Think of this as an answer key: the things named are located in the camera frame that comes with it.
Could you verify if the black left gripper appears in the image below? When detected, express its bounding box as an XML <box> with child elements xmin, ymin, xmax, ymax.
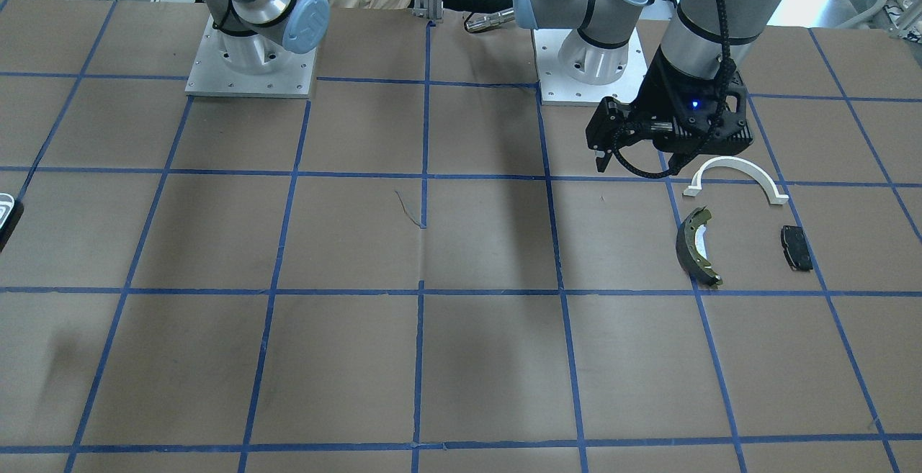
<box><xmin>586</xmin><ymin>50</ymin><xmax>753</xmax><ymax>174</ymax></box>

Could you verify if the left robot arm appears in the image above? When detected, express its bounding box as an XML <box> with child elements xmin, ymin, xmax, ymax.
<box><xmin>511</xmin><ymin>0</ymin><xmax>782</xmax><ymax>180</ymax></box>

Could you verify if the brake shoe with metal web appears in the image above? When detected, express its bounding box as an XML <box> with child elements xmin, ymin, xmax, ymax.
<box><xmin>675</xmin><ymin>207</ymin><xmax>723</xmax><ymax>287</ymax></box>

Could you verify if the white curved plastic part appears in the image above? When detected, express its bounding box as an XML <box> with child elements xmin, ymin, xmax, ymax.
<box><xmin>682</xmin><ymin>156</ymin><xmax>790</xmax><ymax>205</ymax></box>

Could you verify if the silver cylindrical tool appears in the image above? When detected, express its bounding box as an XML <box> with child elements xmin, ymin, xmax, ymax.
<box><xmin>464</xmin><ymin>8</ymin><xmax>516</xmax><ymax>34</ymax></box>

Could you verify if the black brake pad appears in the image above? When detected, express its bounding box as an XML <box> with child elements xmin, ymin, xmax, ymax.
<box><xmin>780</xmin><ymin>225</ymin><xmax>814</xmax><ymax>272</ymax></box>

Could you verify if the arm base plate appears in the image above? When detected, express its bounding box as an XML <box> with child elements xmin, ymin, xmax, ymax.
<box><xmin>185</xmin><ymin>17</ymin><xmax>319</xmax><ymax>99</ymax></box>
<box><xmin>532</xmin><ymin>28</ymin><xmax>648</xmax><ymax>107</ymax></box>

